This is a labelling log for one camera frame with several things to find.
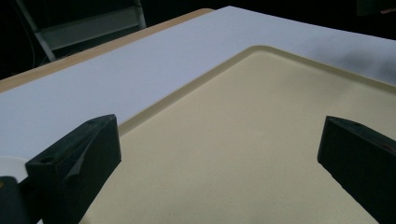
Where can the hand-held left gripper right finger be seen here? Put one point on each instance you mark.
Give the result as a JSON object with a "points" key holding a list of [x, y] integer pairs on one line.
{"points": [[361, 158]]}

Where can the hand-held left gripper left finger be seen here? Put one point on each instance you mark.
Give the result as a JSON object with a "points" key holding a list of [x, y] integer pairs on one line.
{"points": [[77, 168]]}

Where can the white table mat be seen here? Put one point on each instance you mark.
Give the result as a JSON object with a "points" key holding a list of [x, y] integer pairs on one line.
{"points": [[130, 77]]}

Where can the beige plastic tray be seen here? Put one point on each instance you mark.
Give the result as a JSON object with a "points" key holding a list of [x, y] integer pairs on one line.
{"points": [[236, 140]]}

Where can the grey metal stand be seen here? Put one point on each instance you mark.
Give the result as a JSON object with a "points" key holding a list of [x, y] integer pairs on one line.
{"points": [[90, 28]]}

